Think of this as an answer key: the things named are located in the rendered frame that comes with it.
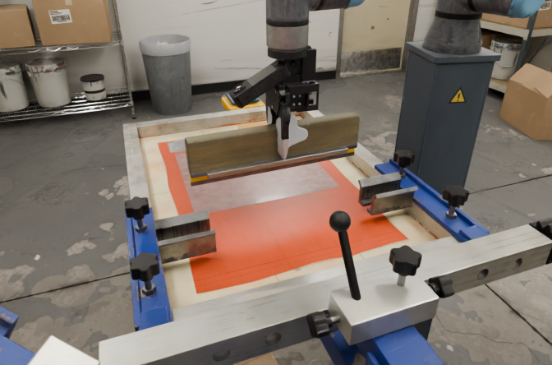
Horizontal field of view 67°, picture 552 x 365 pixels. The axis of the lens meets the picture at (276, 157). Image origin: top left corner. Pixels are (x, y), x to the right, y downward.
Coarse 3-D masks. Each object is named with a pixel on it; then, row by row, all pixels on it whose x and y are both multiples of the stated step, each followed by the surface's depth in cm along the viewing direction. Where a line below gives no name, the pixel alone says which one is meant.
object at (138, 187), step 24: (168, 120) 125; (192, 120) 126; (216, 120) 128; (240, 120) 131; (264, 120) 134; (360, 144) 111; (144, 168) 100; (360, 168) 105; (144, 192) 90; (456, 240) 76; (360, 264) 70; (264, 288) 65; (288, 288) 65; (192, 312) 61
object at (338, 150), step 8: (312, 152) 86; (320, 152) 86; (328, 152) 86; (336, 152) 87; (344, 152) 88; (264, 160) 83; (272, 160) 83; (280, 160) 83; (288, 160) 84; (296, 160) 84; (304, 160) 85; (224, 168) 81; (232, 168) 81; (240, 168) 81; (248, 168) 81; (256, 168) 82; (264, 168) 82; (208, 176) 79; (216, 176) 79
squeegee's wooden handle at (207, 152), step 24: (312, 120) 84; (336, 120) 85; (192, 144) 76; (216, 144) 78; (240, 144) 80; (264, 144) 82; (312, 144) 85; (336, 144) 88; (192, 168) 78; (216, 168) 80
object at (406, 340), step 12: (384, 336) 51; (396, 336) 51; (408, 336) 51; (420, 336) 51; (360, 348) 55; (372, 348) 51; (384, 348) 50; (396, 348) 50; (408, 348) 50; (420, 348) 50; (384, 360) 49; (396, 360) 48; (408, 360) 48; (420, 360) 48; (432, 360) 48
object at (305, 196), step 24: (288, 168) 106; (312, 168) 106; (336, 168) 106; (288, 192) 96; (312, 192) 96; (336, 192) 96; (288, 216) 88; (312, 216) 88; (360, 216) 88; (384, 216) 88; (312, 240) 81; (336, 240) 81; (360, 240) 81; (384, 240) 81
